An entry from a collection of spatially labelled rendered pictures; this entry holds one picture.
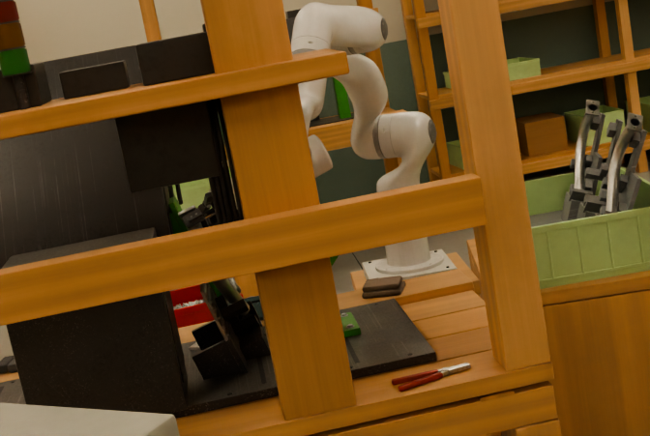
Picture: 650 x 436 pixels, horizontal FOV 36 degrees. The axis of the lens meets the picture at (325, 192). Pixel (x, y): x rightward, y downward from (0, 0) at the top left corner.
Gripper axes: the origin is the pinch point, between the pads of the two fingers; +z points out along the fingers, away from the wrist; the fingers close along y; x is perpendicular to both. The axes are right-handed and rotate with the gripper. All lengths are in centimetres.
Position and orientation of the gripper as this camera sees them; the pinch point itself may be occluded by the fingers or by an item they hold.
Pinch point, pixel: (196, 222)
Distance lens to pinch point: 217.0
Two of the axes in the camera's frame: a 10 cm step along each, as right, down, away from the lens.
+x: 4.4, 7.0, -5.6
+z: -8.7, 4.9, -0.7
